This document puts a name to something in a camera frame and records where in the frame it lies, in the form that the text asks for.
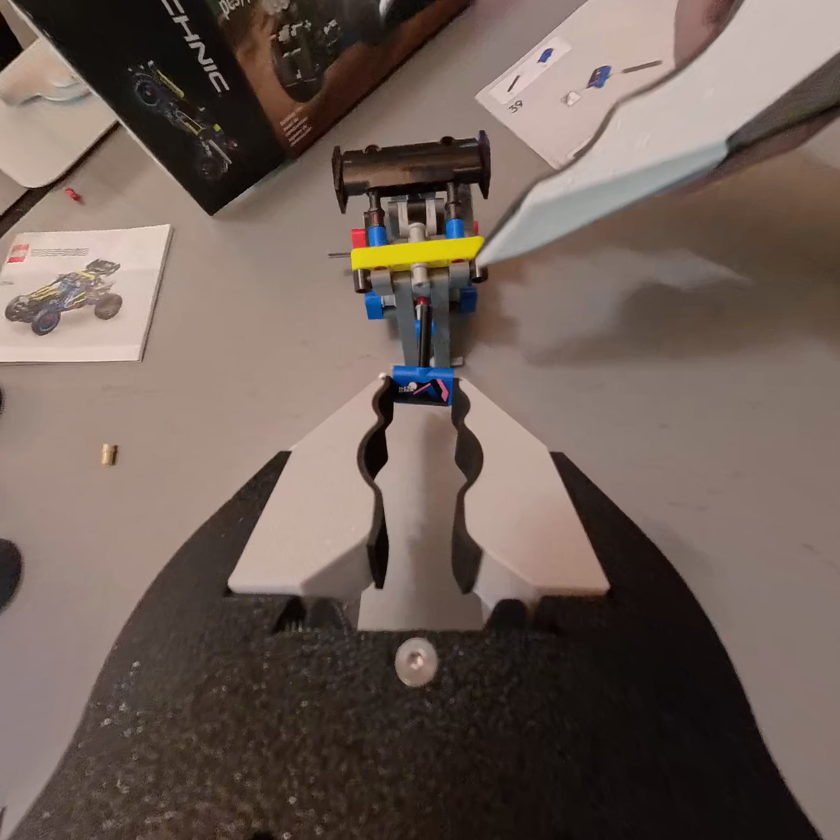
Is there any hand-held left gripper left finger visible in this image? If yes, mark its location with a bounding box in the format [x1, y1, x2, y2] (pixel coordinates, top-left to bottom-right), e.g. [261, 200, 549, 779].
[227, 377, 395, 597]

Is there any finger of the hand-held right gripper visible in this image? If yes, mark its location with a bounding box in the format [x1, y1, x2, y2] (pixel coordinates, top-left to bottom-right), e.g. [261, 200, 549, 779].
[478, 0, 840, 266]

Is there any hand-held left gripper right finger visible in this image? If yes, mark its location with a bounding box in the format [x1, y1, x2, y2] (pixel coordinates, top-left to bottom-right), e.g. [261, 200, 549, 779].
[449, 377, 611, 598]

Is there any blue stickered toy tile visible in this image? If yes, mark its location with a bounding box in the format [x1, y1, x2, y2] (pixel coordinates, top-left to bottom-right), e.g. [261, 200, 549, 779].
[392, 366, 457, 408]

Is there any partly built toy buggy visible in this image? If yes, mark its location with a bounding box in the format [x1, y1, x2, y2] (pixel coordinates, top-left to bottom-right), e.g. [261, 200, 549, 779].
[328, 129, 493, 375]

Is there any instruction booklet with buggy cover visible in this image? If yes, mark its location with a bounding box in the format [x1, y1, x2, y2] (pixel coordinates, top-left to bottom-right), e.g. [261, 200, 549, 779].
[0, 225, 173, 364]

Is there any dark toy set box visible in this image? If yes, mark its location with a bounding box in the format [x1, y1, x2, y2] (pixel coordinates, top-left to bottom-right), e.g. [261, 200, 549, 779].
[13, 0, 475, 216]

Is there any black toy tire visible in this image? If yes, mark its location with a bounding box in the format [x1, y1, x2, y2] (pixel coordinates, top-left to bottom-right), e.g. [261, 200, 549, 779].
[0, 538, 24, 613]

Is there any white sign stand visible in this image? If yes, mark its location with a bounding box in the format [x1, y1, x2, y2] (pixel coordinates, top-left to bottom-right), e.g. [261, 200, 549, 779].
[0, 39, 120, 191]

